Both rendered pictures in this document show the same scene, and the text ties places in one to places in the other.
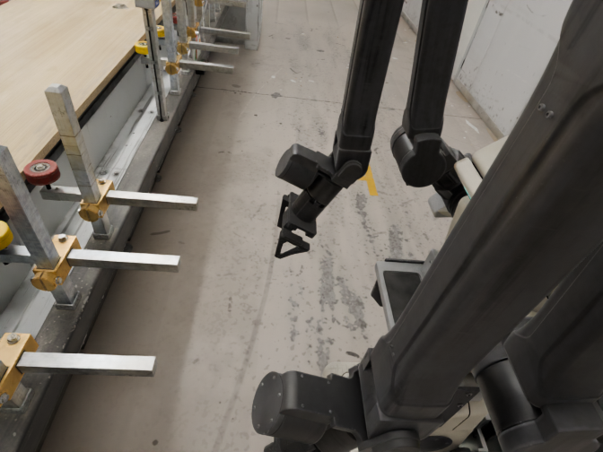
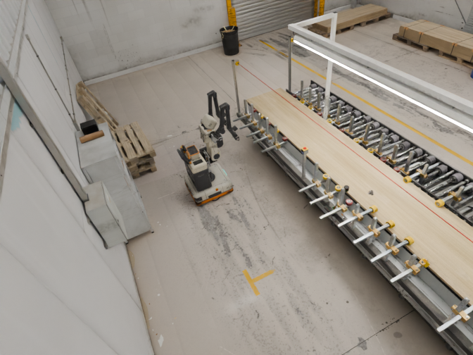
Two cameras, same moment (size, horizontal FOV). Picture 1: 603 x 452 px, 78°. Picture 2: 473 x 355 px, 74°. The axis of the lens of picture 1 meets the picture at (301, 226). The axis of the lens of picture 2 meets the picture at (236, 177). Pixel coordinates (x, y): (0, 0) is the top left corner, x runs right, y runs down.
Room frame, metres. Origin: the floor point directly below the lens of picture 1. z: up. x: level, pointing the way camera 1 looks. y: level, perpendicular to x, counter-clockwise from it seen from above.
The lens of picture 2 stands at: (4.38, -0.82, 3.81)
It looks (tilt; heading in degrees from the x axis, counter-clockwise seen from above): 43 degrees down; 169
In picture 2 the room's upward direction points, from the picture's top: 9 degrees counter-clockwise
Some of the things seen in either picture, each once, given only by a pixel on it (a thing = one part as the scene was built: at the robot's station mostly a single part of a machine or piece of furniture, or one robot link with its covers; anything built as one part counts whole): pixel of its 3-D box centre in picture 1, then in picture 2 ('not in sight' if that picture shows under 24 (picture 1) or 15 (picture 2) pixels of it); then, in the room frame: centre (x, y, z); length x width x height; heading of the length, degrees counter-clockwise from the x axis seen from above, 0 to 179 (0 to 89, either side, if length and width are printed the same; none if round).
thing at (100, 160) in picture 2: not in sight; (116, 184); (0.59, -1.86, 0.78); 0.90 x 0.45 x 1.55; 8
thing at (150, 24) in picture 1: (156, 67); (303, 165); (1.47, 0.70, 0.93); 0.05 x 0.05 x 0.45; 8
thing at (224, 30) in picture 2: not in sight; (229, 40); (-5.12, 1.51, 0.36); 0.59 x 0.58 x 0.73; 8
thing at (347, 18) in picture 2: not in sight; (350, 17); (-5.11, 5.56, 0.23); 2.41 x 0.77 x 0.17; 100
